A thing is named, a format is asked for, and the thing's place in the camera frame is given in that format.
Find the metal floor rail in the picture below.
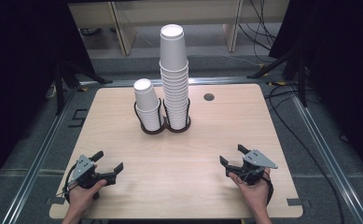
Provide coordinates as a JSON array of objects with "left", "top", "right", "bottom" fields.
[
  {"left": 289, "top": 90, "right": 363, "bottom": 224},
  {"left": 1, "top": 88, "right": 79, "bottom": 224},
  {"left": 79, "top": 77, "right": 272, "bottom": 88}
]

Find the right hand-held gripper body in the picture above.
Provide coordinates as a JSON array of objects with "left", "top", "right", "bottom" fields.
[{"left": 225, "top": 148, "right": 279, "bottom": 187}]

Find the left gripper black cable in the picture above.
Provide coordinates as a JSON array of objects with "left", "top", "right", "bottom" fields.
[{"left": 63, "top": 162, "right": 79, "bottom": 204}]

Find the black tripod stand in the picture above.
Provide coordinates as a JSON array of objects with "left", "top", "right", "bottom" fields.
[
  {"left": 53, "top": 60, "right": 113, "bottom": 116},
  {"left": 246, "top": 46, "right": 309, "bottom": 108}
]

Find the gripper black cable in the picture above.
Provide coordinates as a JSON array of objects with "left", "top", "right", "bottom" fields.
[
  {"left": 262, "top": 175, "right": 275, "bottom": 207},
  {"left": 63, "top": 162, "right": 79, "bottom": 204}
]

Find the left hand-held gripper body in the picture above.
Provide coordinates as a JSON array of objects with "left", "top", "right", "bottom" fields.
[{"left": 70, "top": 154, "right": 116, "bottom": 189}]

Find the black curtain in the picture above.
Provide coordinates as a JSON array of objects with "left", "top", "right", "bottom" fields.
[
  {"left": 268, "top": 0, "right": 363, "bottom": 185},
  {"left": 0, "top": 0, "right": 96, "bottom": 195}
]

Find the tall stack of white cups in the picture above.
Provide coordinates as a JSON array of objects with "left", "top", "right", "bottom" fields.
[{"left": 159, "top": 23, "right": 190, "bottom": 131}]

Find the person's right hand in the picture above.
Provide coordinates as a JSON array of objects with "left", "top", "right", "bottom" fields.
[{"left": 228, "top": 167, "right": 272, "bottom": 211}]

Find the tangle of black cables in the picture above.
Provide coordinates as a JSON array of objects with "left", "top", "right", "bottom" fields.
[{"left": 238, "top": 0, "right": 278, "bottom": 63}]

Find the person's left hand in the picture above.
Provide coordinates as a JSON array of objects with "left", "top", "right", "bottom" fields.
[{"left": 66, "top": 180, "right": 108, "bottom": 215}]

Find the short stack of white cups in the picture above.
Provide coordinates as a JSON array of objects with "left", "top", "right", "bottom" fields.
[{"left": 133, "top": 77, "right": 162, "bottom": 133}]

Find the black wire cup holder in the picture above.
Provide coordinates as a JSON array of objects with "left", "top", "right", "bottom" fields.
[{"left": 133, "top": 97, "right": 192, "bottom": 135}]

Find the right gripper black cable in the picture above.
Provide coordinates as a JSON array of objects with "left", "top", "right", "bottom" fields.
[{"left": 262, "top": 175, "right": 275, "bottom": 207}]

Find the long black floor cable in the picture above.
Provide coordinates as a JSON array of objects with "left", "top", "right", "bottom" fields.
[{"left": 264, "top": 82, "right": 346, "bottom": 224}]

